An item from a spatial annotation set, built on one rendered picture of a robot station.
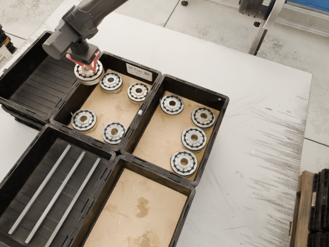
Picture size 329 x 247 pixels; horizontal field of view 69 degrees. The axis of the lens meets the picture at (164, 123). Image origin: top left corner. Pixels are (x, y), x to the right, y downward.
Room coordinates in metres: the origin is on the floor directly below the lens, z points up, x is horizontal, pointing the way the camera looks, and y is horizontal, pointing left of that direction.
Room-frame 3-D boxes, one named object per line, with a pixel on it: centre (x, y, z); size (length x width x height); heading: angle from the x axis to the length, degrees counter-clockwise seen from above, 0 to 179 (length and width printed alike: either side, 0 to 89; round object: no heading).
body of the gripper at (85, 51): (0.56, 0.29, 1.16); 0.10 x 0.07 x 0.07; 69
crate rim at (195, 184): (0.43, -0.05, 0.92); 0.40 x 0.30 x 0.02; 160
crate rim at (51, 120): (0.53, 0.23, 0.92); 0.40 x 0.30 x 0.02; 160
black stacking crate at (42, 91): (0.63, 0.51, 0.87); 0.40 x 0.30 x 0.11; 160
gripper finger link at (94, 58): (0.56, 0.28, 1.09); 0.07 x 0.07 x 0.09; 69
